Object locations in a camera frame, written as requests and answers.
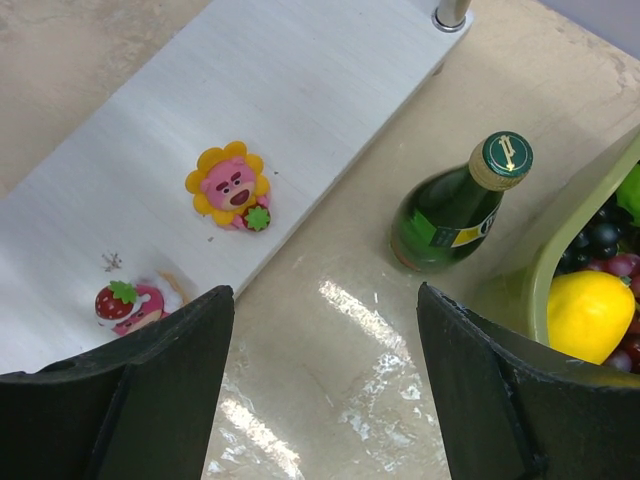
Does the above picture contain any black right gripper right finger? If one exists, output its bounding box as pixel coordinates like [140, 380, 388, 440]
[417, 283, 639, 479]

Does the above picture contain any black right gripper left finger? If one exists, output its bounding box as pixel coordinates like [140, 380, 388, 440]
[1, 286, 234, 479]

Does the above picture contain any red white strawberry toy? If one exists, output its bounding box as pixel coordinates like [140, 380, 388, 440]
[94, 271, 189, 337]

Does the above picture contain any pink yellow bear toy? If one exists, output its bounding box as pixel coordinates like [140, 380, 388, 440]
[185, 141, 272, 232]

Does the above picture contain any white two-tier shelf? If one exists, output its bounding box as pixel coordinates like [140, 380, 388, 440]
[1, 1, 466, 373]

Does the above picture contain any yellow toy mango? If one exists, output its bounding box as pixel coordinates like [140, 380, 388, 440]
[546, 270, 636, 365]

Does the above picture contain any olive green plastic bin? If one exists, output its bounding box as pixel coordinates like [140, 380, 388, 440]
[474, 132, 640, 346]

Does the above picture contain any purple toy grape bunch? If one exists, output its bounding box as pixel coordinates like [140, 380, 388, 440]
[554, 195, 639, 372]

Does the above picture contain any green glass bottle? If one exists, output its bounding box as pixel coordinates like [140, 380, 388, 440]
[390, 131, 534, 272]

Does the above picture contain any green toy lime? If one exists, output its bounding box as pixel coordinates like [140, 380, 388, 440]
[616, 164, 640, 226]

